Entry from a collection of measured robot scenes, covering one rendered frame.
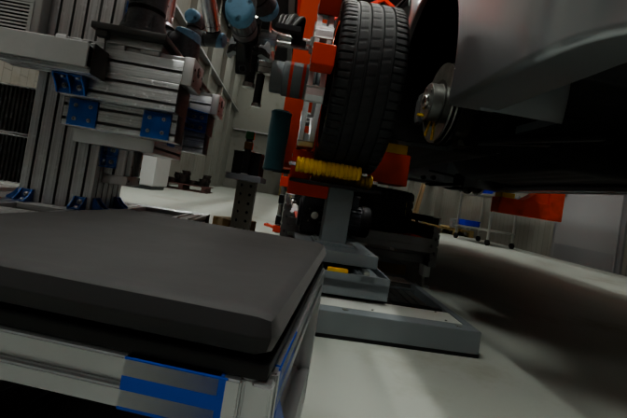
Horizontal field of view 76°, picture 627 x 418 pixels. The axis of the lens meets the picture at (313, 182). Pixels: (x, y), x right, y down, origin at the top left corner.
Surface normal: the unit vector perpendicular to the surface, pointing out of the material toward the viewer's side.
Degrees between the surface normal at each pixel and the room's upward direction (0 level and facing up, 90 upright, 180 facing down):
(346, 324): 90
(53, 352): 90
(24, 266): 23
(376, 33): 69
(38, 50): 90
